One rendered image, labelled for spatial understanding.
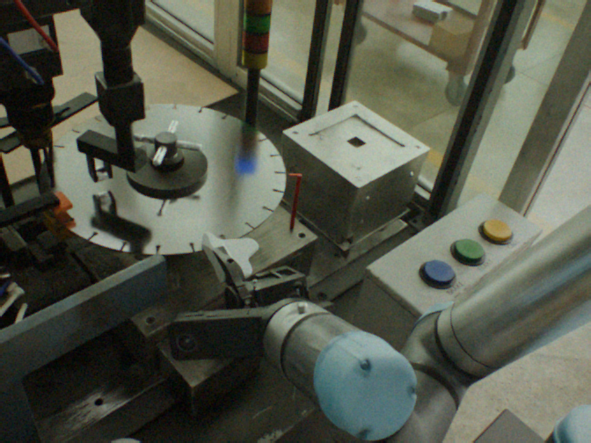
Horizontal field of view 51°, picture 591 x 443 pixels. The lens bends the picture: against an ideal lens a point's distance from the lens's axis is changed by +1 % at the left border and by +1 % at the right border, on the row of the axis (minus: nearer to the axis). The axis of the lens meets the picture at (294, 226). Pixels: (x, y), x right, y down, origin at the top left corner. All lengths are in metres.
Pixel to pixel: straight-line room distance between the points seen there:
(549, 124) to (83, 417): 0.75
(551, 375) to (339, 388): 1.58
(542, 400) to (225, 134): 1.33
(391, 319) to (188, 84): 0.80
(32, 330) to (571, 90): 0.73
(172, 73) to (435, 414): 1.08
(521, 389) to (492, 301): 1.41
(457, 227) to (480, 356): 0.37
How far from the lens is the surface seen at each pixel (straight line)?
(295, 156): 1.04
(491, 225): 0.94
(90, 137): 0.80
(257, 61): 1.06
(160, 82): 1.45
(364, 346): 0.49
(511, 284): 0.54
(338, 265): 1.01
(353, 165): 0.99
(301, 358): 0.53
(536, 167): 0.99
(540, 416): 1.93
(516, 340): 0.56
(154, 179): 0.83
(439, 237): 0.91
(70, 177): 0.87
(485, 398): 1.89
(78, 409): 0.86
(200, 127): 0.95
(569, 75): 0.93
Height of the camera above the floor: 1.49
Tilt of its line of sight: 43 degrees down
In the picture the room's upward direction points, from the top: 8 degrees clockwise
